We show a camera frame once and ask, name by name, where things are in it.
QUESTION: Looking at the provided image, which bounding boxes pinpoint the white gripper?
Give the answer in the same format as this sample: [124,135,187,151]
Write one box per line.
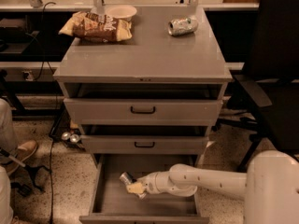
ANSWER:
[126,171,172,194]

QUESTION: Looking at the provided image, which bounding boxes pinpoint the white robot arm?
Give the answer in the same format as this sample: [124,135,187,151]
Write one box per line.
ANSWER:
[126,150,299,224]

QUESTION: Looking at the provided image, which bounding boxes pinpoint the grey open bottom drawer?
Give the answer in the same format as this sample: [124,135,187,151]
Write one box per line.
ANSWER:
[79,154,209,224]

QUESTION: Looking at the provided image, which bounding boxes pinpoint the grey middle drawer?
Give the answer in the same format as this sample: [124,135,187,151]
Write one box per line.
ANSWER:
[82,135,208,155]

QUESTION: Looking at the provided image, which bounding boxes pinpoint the silver can on floor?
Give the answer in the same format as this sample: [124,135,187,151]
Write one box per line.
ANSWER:
[61,132,71,141]

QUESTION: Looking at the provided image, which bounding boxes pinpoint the grey top drawer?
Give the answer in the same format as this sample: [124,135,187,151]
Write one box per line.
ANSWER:
[64,98,222,126]

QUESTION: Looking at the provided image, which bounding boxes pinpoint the grey drawer cabinet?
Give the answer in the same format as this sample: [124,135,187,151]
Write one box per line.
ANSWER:
[54,6,232,164]

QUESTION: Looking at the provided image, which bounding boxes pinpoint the black chair base left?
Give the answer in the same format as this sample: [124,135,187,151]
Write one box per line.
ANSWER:
[0,147,52,198]

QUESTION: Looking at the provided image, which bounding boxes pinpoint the tan shoe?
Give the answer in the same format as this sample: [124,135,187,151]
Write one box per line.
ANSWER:
[0,140,38,175]

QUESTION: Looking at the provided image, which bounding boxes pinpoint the light trouser leg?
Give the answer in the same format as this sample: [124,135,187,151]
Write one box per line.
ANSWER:
[0,99,18,156]

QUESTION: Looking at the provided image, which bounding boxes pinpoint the brown chip bag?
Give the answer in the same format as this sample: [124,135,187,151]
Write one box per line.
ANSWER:
[59,11,132,43]

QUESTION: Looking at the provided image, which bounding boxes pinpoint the white bowl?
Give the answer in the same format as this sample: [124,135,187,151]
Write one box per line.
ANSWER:
[106,5,137,21]

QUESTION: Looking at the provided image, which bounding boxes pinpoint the black office chair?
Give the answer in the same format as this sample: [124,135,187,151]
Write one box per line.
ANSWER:
[218,0,299,172]

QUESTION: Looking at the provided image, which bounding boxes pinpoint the wall power outlet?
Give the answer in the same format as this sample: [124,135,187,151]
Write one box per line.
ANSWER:
[23,71,34,81]

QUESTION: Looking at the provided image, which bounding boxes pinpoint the black floor cable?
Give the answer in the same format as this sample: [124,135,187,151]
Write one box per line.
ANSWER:
[33,1,58,224]

